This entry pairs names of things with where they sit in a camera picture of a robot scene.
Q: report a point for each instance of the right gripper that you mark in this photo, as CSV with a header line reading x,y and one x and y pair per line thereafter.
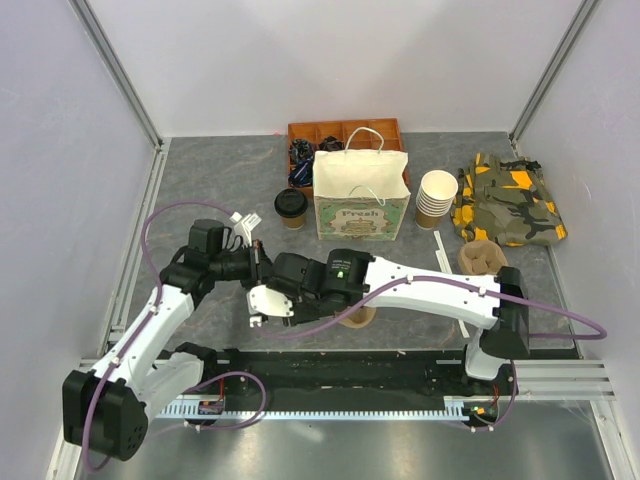
x,y
300,316

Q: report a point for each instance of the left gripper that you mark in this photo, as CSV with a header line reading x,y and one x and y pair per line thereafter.
x,y
258,262

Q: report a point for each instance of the brown paper coffee cup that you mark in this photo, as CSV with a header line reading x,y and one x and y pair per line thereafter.
x,y
294,223

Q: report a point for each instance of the cardboard cup carrier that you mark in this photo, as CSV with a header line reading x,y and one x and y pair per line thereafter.
x,y
360,319
481,257

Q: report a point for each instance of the black plastic cup lid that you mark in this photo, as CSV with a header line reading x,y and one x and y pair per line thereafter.
x,y
290,203

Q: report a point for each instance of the green printed paper bag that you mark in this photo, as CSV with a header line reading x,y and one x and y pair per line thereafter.
x,y
360,192

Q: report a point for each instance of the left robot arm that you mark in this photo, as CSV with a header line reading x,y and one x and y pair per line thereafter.
x,y
108,409

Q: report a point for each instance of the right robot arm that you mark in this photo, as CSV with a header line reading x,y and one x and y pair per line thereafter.
x,y
492,303

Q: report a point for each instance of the blue striped rolled tie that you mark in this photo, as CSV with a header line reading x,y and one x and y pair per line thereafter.
x,y
302,174

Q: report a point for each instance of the dark rolled tie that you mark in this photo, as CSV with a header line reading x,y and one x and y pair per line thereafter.
x,y
301,150

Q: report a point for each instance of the brown rolled tie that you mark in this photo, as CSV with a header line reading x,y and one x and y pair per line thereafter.
x,y
330,144

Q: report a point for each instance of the white wrapped straw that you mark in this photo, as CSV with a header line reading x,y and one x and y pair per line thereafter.
x,y
439,242
462,327

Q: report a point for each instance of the orange wooden compartment tray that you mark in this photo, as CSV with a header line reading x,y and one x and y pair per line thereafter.
x,y
317,132

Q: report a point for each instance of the stack of paper cups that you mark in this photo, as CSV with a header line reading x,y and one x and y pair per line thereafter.
x,y
436,193

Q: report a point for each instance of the camouflage cloth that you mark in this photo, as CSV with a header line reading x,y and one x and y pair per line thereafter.
x,y
505,201

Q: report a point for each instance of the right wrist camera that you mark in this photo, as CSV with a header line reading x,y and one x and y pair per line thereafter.
x,y
265,302

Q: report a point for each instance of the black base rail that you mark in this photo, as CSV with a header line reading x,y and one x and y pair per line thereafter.
x,y
342,381

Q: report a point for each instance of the slotted cable duct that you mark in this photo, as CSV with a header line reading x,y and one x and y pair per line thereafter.
x,y
197,409

